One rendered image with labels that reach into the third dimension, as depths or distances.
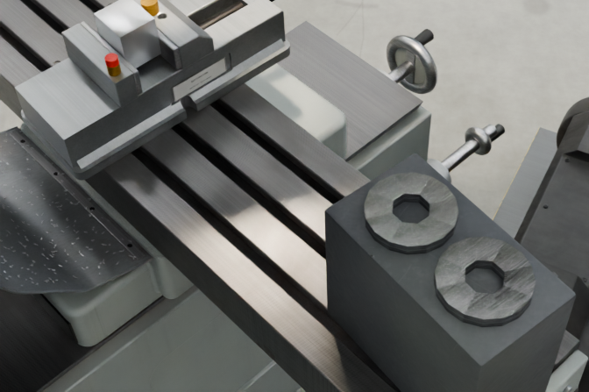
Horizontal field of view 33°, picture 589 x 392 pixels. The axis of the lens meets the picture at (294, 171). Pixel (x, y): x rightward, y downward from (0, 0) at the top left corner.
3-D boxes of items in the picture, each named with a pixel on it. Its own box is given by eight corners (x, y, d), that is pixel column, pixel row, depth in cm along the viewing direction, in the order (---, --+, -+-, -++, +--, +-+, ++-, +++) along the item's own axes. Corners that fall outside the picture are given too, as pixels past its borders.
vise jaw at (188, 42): (159, 4, 136) (155, -19, 133) (215, 51, 130) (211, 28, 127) (123, 24, 134) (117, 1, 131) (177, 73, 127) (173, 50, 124)
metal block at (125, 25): (135, 30, 131) (127, -5, 127) (161, 53, 128) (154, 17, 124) (102, 48, 129) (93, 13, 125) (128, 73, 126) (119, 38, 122)
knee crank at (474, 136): (488, 124, 190) (492, 102, 185) (513, 140, 187) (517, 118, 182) (408, 187, 181) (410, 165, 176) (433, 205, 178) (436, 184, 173)
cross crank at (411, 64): (402, 60, 189) (405, 12, 180) (450, 92, 183) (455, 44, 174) (342, 103, 182) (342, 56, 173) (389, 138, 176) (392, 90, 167)
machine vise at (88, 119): (228, 0, 147) (221, -61, 138) (294, 53, 139) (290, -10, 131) (19, 118, 133) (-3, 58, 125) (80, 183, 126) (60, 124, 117)
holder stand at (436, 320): (408, 256, 116) (416, 141, 101) (547, 391, 105) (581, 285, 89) (325, 311, 112) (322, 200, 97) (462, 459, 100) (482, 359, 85)
